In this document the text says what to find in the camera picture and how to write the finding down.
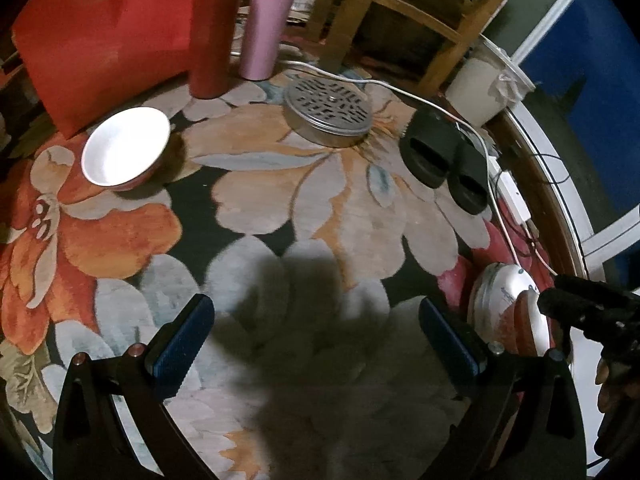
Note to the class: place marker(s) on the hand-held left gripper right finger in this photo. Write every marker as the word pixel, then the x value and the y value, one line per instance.
pixel 450 350

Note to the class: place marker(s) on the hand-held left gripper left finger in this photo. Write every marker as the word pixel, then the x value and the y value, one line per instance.
pixel 182 350

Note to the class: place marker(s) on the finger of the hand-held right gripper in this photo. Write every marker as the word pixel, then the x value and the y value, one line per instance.
pixel 570 307
pixel 590 285

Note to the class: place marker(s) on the white bowl red outside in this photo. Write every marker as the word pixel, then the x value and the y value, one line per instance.
pixel 122 145
pixel 525 320

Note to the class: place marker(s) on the bear print white plate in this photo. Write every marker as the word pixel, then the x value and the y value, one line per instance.
pixel 492 290

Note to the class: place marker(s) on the person's right hand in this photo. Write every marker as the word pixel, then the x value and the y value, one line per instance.
pixel 607 387

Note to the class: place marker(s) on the black slipper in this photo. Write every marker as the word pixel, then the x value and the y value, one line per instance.
pixel 430 160
pixel 470 185

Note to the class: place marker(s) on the blue door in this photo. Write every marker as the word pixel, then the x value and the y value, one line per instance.
pixel 590 85

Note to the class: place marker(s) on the white waste bin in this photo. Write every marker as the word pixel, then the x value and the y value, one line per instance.
pixel 475 90

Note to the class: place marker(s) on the round perforated metal tin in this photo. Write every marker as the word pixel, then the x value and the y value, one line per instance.
pixel 327 102

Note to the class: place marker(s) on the red thermos bottle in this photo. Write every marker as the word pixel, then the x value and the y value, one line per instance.
pixel 212 35

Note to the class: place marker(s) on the red paper bag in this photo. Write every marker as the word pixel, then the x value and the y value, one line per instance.
pixel 100 35

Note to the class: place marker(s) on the pink thermos bottle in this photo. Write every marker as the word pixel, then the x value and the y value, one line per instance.
pixel 265 25

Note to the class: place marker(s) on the wooden stool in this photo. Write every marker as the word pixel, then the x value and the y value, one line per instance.
pixel 340 10

